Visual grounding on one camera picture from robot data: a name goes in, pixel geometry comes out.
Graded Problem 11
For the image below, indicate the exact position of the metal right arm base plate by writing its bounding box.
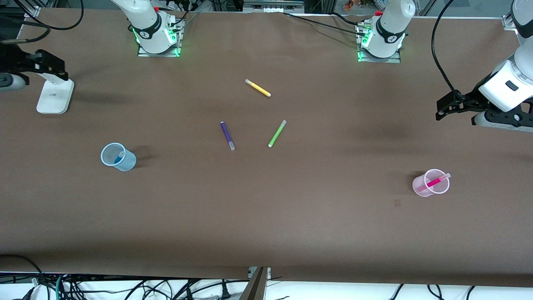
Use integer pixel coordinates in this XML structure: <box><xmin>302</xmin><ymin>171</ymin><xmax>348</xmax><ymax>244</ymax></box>
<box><xmin>137</xmin><ymin>17</ymin><xmax>184</xmax><ymax>58</ymax></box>

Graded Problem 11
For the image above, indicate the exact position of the yellow marker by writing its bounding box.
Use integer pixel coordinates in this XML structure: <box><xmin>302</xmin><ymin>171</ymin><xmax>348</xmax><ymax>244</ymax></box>
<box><xmin>245</xmin><ymin>79</ymin><xmax>271</xmax><ymax>98</ymax></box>

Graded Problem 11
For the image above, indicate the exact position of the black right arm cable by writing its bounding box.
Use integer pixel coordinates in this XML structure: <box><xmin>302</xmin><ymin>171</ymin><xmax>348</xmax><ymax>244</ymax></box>
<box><xmin>0</xmin><ymin>0</ymin><xmax>84</xmax><ymax>43</ymax></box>

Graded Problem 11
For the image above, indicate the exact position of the translucent blue plastic cup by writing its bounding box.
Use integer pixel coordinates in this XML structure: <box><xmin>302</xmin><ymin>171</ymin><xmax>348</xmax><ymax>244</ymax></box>
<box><xmin>100</xmin><ymin>142</ymin><xmax>137</xmax><ymax>172</ymax></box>

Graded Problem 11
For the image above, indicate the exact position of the black cable across table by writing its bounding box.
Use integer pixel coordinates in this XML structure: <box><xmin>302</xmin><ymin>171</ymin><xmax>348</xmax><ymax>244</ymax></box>
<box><xmin>283</xmin><ymin>12</ymin><xmax>369</xmax><ymax>37</ymax></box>

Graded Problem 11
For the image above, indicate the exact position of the translucent pink plastic cup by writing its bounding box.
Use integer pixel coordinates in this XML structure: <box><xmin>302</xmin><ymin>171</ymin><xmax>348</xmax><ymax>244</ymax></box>
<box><xmin>412</xmin><ymin>168</ymin><xmax>451</xmax><ymax>197</ymax></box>

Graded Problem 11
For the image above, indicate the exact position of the purple marker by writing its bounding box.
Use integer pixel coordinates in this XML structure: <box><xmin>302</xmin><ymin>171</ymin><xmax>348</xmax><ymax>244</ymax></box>
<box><xmin>220</xmin><ymin>121</ymin><xmax>236</xmax><ymax>151</ymax></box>

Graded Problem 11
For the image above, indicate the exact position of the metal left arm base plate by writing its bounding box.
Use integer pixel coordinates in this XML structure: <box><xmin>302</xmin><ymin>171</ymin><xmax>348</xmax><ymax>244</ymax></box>
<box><xmin>357</xmin><ymin>23</ymin><xmax>401</xmax><ymax>63</ymax></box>

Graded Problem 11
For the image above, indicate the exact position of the silver metal box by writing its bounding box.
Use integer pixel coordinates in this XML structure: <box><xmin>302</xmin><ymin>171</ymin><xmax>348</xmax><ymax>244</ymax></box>
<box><xmin>244</xmin><ymin>0</ymin><xmax>304</xmax><ymax>13</ymax></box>

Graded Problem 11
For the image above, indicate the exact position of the green marker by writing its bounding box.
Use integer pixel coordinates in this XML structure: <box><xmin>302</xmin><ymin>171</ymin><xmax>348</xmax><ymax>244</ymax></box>
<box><xmin>268</xmin><ymin>120</ymin><xmax>287</xmax><ymax>148</ymax></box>

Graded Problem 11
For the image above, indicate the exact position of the thick black floor cable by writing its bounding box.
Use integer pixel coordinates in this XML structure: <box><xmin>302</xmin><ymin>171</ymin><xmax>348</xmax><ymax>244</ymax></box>
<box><xmin>0</xmin><ymin>254</ymin><xmax>44</xmax><ymax>288</ymax></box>

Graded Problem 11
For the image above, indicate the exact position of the dark wooden table leg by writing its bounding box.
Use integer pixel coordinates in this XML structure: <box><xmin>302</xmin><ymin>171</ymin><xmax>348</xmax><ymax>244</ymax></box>
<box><xmin>239</xmin><ymin>267</ymin><xmax>268</xmax><ymax>300</ymax></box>

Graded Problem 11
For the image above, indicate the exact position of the pink marker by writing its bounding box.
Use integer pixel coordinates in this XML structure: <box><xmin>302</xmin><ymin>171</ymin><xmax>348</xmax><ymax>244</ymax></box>
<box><xmin>418</xmin><ymin>173</ymin><xmax>451</xmax><ymax>193</ymax></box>

